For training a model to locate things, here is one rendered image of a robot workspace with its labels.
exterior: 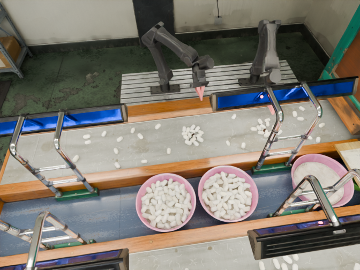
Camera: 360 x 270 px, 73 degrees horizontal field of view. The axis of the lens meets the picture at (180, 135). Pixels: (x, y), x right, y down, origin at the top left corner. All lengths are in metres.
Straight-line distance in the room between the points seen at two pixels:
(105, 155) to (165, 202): 0.40
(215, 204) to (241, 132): 0.43
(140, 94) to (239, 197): 0.92
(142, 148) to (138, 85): 0.57
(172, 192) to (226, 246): 0.32
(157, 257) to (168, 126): 0.66
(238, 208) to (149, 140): 0.57
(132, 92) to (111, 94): 1.05
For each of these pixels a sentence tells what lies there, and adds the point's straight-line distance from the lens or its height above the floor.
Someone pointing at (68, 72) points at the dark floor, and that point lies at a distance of 3.18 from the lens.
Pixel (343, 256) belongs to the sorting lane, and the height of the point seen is 0.74.
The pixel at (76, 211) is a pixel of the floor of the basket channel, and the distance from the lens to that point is 1.31.
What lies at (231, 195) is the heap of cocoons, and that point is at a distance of 1.17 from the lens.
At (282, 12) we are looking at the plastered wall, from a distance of 3.52.
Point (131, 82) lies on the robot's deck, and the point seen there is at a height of 0.67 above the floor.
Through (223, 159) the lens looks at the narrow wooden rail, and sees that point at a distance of 1.22.
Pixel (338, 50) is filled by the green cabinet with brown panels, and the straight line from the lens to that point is 1.64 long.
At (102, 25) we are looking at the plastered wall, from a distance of 3.26.
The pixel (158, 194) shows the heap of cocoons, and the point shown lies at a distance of 1.16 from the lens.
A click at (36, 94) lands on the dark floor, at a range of 3.08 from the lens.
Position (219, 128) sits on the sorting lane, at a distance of 1.36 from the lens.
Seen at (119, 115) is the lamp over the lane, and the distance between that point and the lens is 1.01.
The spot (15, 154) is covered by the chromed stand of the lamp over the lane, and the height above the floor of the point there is 1.09.
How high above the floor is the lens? 1.81
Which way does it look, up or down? 54 degrees down
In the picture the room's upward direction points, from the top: 3 degrees counter-clockwise
